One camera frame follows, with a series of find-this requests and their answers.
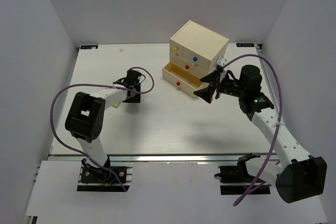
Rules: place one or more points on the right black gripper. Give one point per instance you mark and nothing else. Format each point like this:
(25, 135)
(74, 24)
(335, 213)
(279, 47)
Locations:
(217, 85)

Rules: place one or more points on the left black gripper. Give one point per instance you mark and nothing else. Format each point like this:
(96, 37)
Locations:
(133, 96)

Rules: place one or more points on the blue knob drawer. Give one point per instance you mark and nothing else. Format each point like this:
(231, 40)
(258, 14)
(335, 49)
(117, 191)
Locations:
(197, 59)

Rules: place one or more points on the red knob drawer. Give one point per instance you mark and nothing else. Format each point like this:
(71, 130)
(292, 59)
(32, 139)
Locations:
(189, 67)
(182, 79)

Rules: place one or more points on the cream drawer cabinet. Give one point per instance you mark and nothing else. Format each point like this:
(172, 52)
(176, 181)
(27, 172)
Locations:
(202, 41)

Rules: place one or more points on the yellow knob drawer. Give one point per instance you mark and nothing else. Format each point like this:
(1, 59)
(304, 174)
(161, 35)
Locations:
(176, 47)

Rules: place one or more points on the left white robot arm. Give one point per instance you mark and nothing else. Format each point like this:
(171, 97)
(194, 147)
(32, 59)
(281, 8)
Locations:
(85, 118)

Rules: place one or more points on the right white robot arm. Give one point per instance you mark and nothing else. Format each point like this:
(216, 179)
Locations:
(299, 175)

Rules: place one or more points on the right blue label sticker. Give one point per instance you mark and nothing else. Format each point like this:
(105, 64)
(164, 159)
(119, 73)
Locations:
(245, 45)

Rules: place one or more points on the blue label sticker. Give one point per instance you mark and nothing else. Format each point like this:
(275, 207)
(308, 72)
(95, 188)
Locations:
(88, 47)
(245, 45)

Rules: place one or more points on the left blue label sticker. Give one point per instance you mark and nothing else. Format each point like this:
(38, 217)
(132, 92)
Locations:
(88, 47)

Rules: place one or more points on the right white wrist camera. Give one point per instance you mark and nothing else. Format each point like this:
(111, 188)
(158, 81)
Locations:
(220, 63)

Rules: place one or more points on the aluminium right rail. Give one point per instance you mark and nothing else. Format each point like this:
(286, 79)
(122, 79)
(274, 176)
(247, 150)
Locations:
(270, 90)

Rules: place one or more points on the aluminium rail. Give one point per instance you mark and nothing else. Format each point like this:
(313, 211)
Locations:
(160, 158)
(270, 90)

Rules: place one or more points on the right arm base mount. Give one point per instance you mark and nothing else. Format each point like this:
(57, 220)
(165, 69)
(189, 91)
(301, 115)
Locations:
(232, 180)

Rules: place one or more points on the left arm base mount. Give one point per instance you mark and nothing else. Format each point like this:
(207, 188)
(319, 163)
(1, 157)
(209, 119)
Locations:
(95, 179)

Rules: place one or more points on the aluminium front rail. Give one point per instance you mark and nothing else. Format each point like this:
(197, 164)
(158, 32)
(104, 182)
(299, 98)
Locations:
(160, 158)

